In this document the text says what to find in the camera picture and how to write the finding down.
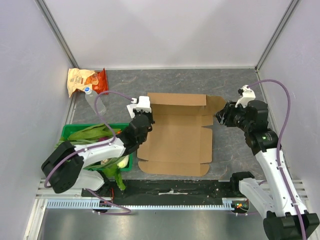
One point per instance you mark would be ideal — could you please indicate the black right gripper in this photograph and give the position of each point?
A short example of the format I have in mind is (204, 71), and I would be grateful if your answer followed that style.
(225, 115)

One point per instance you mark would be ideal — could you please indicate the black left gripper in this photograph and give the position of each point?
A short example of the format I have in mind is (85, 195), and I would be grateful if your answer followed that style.
(148, 113)

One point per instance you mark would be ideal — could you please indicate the brown cardboard box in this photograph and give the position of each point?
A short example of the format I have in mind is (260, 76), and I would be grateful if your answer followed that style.
(181, 142)

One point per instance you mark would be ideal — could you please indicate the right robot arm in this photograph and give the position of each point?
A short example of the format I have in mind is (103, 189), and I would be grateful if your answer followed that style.
(285, 216)

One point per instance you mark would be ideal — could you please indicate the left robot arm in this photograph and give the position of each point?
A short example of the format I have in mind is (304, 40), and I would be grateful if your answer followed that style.
(65, 167)

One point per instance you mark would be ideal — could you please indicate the white paper packet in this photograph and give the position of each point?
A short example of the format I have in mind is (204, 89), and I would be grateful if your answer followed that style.
(130, 108)

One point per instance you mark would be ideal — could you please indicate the purple red onion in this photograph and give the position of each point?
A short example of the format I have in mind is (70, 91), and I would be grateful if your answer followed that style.
(103, 138)

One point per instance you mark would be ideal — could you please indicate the white green bok choy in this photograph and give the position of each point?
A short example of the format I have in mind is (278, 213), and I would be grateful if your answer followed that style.
(120, 162)

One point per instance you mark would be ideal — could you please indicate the red chip bag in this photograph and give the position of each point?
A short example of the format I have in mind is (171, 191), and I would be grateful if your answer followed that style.
(98, 81)

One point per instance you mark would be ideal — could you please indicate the clear plastic water bottle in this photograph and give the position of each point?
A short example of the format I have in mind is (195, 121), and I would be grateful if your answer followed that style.
(96, 105)

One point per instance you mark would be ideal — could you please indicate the green leafy lettuce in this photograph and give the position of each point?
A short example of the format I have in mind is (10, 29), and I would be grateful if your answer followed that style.
(114, 172)

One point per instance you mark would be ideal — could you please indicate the green plastic crate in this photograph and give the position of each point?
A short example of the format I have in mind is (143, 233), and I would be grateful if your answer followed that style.
(117, 127)

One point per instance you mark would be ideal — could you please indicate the beige chip bag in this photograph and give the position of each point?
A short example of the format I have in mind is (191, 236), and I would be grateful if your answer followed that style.
(77, 80)

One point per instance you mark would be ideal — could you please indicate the green long beans bundle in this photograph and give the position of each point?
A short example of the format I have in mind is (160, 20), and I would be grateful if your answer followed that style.
(87, 136)

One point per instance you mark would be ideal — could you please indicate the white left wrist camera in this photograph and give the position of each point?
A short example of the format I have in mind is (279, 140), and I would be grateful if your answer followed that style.
(141, 104)

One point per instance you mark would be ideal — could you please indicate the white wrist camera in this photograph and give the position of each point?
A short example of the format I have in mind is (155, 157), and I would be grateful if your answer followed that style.
(141, 104)
(246, 95)

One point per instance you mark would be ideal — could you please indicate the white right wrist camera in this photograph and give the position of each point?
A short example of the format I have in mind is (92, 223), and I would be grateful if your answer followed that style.
(246, 95)

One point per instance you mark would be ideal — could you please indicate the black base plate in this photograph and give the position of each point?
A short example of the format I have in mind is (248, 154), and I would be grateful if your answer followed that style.
(170, 191)

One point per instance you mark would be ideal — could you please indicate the light blue cable duct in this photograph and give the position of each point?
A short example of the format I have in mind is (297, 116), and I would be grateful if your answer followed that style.
(96, 204)

